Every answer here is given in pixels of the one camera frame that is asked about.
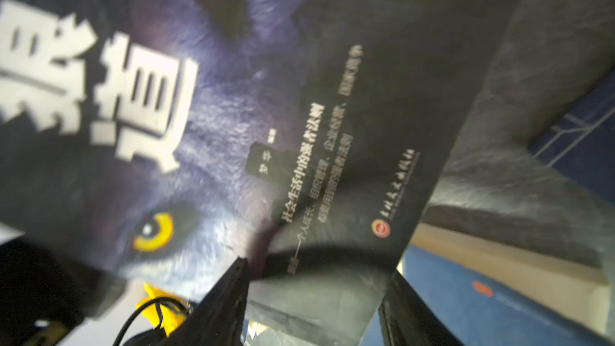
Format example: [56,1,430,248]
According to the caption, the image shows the navy notebook white lines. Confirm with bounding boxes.
[527,70,614,204]

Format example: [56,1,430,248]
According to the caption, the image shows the yellow folder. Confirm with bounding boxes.
[136,283,190,336]

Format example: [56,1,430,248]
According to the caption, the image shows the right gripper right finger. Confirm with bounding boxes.
[378,272,462,346]

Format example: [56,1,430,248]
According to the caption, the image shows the black wolf cover book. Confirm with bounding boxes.
[1,0,519,345]

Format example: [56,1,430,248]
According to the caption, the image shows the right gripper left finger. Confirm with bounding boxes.
[159,258,250,346]

